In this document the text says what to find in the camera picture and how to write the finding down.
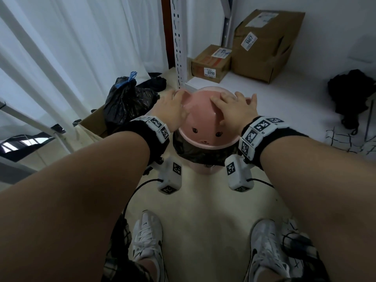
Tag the person's left hand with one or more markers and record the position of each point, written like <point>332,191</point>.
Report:
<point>171,111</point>

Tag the person's right hand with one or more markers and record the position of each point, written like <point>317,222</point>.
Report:
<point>238,113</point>

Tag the pink bin lid ring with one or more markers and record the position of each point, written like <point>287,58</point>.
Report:
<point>202,120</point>

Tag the glossy black trash bag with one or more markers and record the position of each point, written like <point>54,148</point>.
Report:
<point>199,154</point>

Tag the pink trash bin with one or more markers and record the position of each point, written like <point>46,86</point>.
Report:
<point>205,169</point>

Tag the person's left forearm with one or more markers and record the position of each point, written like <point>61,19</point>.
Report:
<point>64,208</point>

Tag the person's left leg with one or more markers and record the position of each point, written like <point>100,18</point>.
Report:
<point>147,267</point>

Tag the person's leg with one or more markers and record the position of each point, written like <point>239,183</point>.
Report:
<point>265,276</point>
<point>147,267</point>

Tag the person's right leg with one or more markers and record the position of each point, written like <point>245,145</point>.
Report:
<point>265,276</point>

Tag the black white marker wristband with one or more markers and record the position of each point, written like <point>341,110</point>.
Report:
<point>255,132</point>
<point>158,127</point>

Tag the white metal shelf rack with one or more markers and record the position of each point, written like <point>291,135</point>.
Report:
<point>279,96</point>

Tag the small brown cardboard box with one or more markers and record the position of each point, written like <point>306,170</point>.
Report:
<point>202,63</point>

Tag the large brown cardboard box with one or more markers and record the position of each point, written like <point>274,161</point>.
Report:
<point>264,55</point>

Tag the open cardboard box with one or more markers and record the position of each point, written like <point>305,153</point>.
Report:
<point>94,124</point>

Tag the white sheer curtain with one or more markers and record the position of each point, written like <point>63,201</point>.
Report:
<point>88,41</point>

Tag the white black grid cloth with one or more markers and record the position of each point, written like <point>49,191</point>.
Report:
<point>349,140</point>

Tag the white sneaker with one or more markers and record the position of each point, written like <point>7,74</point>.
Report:
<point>147,240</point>
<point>264,249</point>

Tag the black white plaid trousers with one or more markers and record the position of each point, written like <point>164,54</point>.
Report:
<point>117,261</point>

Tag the black glossy board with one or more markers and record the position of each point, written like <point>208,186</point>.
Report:
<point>14,146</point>

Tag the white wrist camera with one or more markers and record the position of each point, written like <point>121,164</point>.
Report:
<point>238,176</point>
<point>170,177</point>

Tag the white metal frame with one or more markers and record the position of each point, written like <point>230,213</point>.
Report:
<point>38,73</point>

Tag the white wall plate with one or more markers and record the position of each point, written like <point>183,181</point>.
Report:
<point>364,49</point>

